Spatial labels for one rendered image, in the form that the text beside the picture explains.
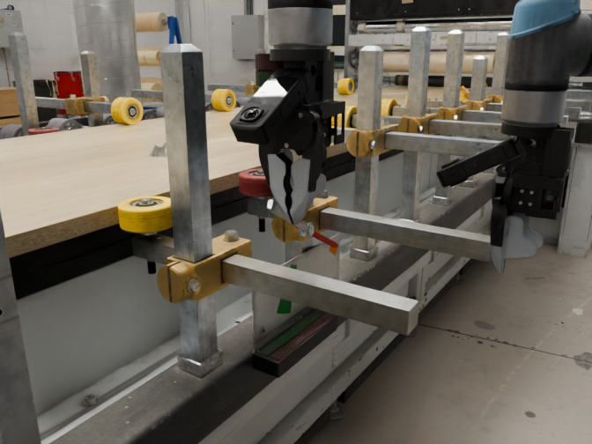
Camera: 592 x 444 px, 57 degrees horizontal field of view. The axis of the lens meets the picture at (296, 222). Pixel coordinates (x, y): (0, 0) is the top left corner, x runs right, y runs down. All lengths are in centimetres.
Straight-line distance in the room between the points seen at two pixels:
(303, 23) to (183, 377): 47
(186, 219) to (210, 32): 1111
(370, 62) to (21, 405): 79
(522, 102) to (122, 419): 62
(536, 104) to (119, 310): 68
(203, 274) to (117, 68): 416
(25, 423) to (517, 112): 65
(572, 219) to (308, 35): 288
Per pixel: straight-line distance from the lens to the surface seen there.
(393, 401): 193
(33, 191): 97
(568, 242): 344
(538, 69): 74
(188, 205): 67
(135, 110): 174
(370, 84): 106
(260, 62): 87
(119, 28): 481
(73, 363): 91
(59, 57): 981
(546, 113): 74
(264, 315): 83
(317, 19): 64
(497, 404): 200
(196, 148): 66
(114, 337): 94
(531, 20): 74
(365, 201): 110
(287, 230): 87
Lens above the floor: 112
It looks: 18 degrees down
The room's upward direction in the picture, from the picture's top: straight up
